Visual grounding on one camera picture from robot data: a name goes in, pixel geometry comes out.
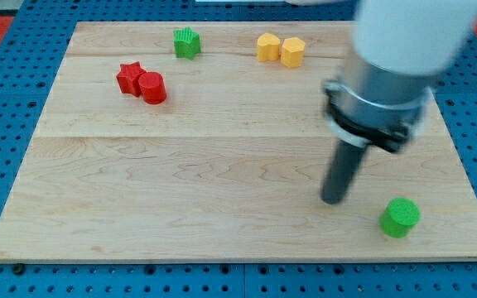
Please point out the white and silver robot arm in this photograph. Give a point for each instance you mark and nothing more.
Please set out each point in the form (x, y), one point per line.
(398, 51)

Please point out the green cylinder block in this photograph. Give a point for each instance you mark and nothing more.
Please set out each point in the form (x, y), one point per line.
(399, 218)

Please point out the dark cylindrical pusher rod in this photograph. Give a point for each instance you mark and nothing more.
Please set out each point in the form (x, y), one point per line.
(341, 172)

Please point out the red cylinder block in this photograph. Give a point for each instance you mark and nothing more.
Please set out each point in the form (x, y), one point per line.
(152, 87)

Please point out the red star block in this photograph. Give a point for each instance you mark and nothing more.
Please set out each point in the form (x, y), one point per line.
(128, 77)

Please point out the light wooden board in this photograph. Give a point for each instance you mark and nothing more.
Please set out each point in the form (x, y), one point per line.
(227, 169)

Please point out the yellow hexagon block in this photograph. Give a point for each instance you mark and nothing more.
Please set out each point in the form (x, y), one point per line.
(293, 52)

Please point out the green star block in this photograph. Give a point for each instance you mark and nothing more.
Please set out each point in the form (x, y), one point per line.
(186, 43)

